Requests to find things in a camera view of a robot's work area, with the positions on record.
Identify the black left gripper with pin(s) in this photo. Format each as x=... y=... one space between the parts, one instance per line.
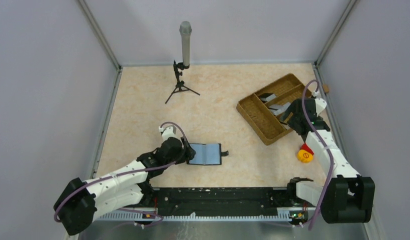
x=189 y=152

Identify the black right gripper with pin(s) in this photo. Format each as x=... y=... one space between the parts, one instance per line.
x=292 y=108

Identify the black leather card holder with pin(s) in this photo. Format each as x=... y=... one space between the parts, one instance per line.
x=209 y=154

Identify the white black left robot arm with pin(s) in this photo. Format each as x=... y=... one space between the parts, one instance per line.
x=84 y=201

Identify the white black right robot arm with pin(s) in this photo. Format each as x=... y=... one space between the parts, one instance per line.
x=346 y=196

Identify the silver card stack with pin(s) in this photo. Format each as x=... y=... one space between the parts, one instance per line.
x=277 y=109

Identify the black card stack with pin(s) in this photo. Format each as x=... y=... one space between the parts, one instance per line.
x=266 y=97

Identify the woven wicker divided tray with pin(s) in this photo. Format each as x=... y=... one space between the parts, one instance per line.
x=259 y=117

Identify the red yellow emergency stop button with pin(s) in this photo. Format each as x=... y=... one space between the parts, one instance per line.
x=305 y=154

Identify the black mini tripod stand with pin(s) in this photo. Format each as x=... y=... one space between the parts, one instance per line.
x=180 y=84

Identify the grey microphone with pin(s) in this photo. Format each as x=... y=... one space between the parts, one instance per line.
x=185 y=33

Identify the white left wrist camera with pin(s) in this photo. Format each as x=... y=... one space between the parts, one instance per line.
x=167 y=132

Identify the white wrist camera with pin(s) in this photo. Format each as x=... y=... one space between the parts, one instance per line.
x=320 y=105
x=167 y=132

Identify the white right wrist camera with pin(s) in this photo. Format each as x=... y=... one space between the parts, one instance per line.
x=320 y=105

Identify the small wooden wall block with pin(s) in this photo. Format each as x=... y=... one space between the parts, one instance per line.
x=325 y=88

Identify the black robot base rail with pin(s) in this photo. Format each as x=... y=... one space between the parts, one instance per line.
x=218 y=201

